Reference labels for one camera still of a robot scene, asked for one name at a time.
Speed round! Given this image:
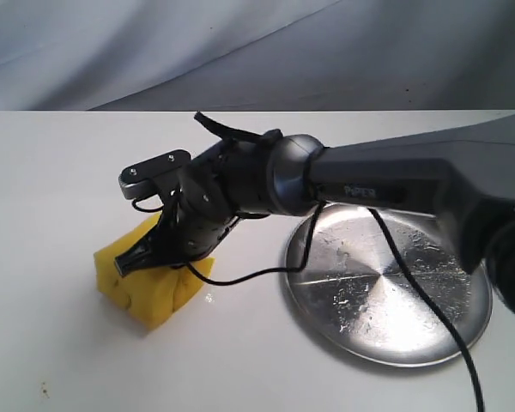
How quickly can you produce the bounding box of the yellow sponge block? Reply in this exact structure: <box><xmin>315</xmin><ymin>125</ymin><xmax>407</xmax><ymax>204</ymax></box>
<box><xmin>94</xmin><ymin>214</ymin><xmax>203</xmax><ymax>330</ymax></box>

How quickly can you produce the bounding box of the round steel plate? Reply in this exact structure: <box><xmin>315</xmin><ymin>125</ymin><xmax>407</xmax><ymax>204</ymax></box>
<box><xmin>285</xmin><ymin>204</ymin><xmax>493</xmax><ymax>367</ymax></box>

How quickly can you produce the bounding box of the black camera cable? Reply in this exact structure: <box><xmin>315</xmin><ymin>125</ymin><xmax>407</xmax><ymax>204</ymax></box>
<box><xmin>130</xmin><ymin>188</ymin><xmax>486</xmax><ymax>412</ymax></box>

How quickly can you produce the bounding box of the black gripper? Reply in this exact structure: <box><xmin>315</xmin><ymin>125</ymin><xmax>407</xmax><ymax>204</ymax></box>
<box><xmin>114</xmin><ymin>143</ymin><xmax>235</xmax><ymax>276</ymax></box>

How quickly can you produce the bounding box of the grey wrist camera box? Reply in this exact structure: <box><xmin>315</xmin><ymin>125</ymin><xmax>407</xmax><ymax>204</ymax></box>
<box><xmin>118</xmin><ymin>149</ymin><xmax>191</xmax><ymax>201</ymax></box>

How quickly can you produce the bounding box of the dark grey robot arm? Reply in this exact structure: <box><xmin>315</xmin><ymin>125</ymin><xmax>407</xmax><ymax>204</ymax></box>
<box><xmin>115</xmin><ymin>113</ymin><xmax>515</xmax><ymax>314</ymax></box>

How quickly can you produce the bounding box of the grey backdrop cloth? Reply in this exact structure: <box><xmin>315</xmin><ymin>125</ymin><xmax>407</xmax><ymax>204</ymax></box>
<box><xmin>0</xmin><ymin>1</ymin><xmax>515</xmax><ymax>111</ymax></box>

